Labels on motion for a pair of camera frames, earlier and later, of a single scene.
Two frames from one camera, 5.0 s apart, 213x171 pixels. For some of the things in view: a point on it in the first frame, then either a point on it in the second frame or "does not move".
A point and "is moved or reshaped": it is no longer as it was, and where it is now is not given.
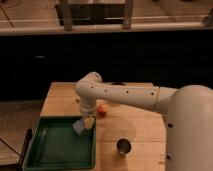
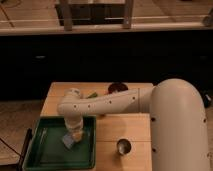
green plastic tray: (56, 145) does not move
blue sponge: (78, 126) is moved or reshaped
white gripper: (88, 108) → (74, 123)
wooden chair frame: (69, 14) does not move
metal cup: (123, 146) does not move
